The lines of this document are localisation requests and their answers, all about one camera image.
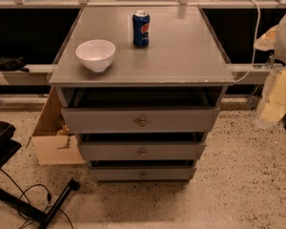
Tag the cardboard box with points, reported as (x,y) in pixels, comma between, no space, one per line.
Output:
(52,139)

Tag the white bowl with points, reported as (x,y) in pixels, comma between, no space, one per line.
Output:
(96,55)

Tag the grey top drawer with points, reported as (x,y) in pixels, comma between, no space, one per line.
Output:
(131,120)

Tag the black chair seat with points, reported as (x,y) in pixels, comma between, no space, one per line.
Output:
(8,147)

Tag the grey drawer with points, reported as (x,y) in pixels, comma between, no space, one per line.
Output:
(131,120)
(141,150)
(142,173)

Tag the blue pepsi can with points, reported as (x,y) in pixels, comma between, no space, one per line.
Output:
(141,24)

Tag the grey drawer cabinet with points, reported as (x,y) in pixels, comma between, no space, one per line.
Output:
(141,114)

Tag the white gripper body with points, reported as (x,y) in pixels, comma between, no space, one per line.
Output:
(273,104)

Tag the grey bottom drawer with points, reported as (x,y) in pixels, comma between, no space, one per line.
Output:
(142,173)

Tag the black stand base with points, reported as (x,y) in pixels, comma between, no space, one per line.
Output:
(42,218)

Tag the metal rail frame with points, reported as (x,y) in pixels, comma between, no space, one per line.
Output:
(19,77)

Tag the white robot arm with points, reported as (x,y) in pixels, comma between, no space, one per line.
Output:
(274,39)

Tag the black cloth on rail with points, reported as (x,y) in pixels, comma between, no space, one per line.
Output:
(12,64)

